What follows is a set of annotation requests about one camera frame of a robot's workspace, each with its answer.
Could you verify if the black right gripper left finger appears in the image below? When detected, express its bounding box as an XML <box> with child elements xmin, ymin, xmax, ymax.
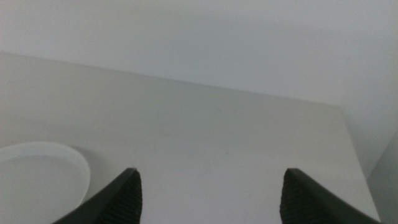
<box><xmin>51</xmin><ymin>167</ymin><xmax>143</xmax><ymax>224</ymax></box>

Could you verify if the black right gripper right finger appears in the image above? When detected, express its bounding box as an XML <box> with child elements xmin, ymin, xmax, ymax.
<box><xmin>279</xmin><ymin>168</ymin><xmax>382</xmax><ymax>224</ymax></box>

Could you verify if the white shallow bowl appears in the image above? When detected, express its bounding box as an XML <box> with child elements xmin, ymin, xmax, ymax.
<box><xmin>0</xmin><ymin>141</ymin><xmax>91</xmax><ymax>224</ymax></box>

